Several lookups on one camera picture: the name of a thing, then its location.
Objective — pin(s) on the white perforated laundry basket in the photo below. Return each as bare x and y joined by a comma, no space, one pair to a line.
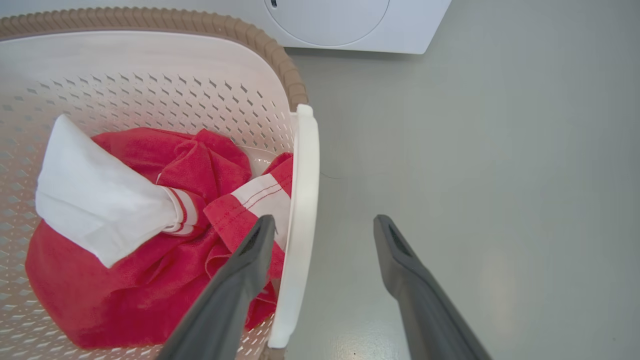
150,85

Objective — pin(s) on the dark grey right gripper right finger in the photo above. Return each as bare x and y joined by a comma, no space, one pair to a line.
425,310

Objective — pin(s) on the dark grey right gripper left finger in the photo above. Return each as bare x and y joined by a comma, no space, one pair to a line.
227,305

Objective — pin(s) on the red and white garment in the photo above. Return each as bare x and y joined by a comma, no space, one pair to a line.
145,260

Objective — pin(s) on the round washing machine door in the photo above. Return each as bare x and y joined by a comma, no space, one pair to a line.
327,20

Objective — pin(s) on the white washing machine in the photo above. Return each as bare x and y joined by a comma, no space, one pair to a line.
405,25

